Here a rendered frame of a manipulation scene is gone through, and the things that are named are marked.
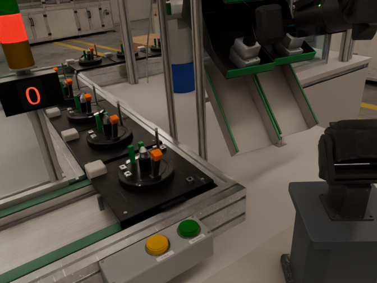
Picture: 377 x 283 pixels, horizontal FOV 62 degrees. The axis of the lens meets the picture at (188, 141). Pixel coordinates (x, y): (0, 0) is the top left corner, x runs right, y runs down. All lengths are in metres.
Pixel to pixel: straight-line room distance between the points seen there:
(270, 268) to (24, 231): 0.55
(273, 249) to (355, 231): 0.26
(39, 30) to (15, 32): 8.99
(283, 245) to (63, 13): 9.49
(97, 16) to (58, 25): 1.22
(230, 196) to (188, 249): 0.17
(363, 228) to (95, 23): 10.02
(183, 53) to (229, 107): 0.81
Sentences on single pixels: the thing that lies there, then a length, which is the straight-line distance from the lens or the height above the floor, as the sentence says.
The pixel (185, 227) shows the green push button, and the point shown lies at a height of 0.97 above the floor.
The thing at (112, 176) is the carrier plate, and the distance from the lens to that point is 0.82.
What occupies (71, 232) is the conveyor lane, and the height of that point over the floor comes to 0.92.
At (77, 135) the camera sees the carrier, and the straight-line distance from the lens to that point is 1.05.
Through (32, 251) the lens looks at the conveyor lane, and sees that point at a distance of 0.77.
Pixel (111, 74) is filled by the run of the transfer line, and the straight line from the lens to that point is 1.95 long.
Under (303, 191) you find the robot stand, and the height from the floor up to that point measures 1.06.
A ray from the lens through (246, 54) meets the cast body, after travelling 0.75.
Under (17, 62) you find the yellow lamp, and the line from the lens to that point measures 0.73.
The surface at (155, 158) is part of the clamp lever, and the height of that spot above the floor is 1.06.
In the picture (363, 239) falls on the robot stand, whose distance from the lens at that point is 0.53.
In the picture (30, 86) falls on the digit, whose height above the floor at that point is 1.22.
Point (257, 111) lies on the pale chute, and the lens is 0.89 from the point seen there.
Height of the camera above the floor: 1.40
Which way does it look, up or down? 28 degrees down
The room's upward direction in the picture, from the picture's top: 4 degrees counter-clockwise
